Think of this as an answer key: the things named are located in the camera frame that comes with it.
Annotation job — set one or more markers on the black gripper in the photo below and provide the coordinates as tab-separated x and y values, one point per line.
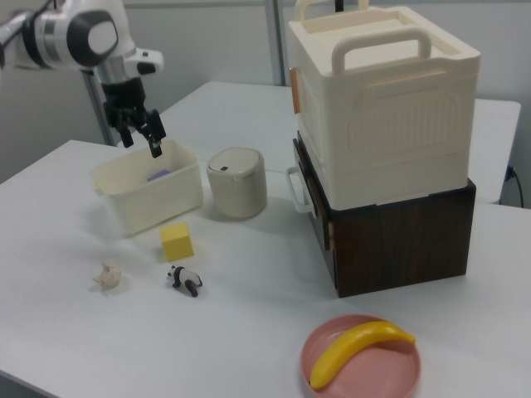
124	101

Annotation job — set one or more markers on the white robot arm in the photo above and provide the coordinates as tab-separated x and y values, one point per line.
83	33

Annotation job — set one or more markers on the cream plastic basket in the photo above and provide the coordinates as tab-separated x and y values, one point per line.
145	199

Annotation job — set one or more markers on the purple cube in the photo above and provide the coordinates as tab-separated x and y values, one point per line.
159	175

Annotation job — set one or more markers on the cream lidded trash can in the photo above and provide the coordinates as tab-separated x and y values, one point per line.
237	186

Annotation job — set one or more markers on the yellow cube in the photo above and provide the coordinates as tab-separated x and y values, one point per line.
177	242

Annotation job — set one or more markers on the crumpled white paper lump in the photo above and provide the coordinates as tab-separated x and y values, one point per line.
107	277

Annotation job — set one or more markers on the toy panda figure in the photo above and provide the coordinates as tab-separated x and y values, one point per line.
184	278

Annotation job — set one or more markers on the copper latch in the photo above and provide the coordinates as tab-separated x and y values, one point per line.
295	89

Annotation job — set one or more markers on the cream plastic storage box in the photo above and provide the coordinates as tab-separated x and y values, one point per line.
386	108

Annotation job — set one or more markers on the dark brown wooden cabinet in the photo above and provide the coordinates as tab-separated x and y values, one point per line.
398	244

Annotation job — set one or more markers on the yellow banana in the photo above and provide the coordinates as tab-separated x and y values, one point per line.
352	348

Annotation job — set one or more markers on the pink plate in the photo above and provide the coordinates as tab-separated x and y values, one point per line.
373	369

